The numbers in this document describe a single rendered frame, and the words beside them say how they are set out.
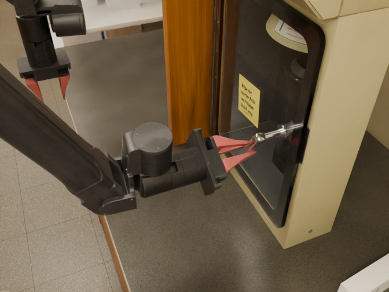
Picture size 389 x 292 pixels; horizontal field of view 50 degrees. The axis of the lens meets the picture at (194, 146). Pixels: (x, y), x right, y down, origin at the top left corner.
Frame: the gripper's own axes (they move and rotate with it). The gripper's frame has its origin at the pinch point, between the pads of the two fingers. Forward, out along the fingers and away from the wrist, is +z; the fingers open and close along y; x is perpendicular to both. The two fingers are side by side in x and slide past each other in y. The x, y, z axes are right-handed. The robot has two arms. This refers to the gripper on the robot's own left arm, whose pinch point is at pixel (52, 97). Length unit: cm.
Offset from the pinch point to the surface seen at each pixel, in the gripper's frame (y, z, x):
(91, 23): 22, 17, 74
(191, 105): 29.7, 4.5, -9.0
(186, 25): 28.7, -15.6, -9.0
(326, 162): 38, -6, -46
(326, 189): 40, 1, -46
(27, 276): -29, 110, 37
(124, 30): 36, 26, 81
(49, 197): -14, 110, 81
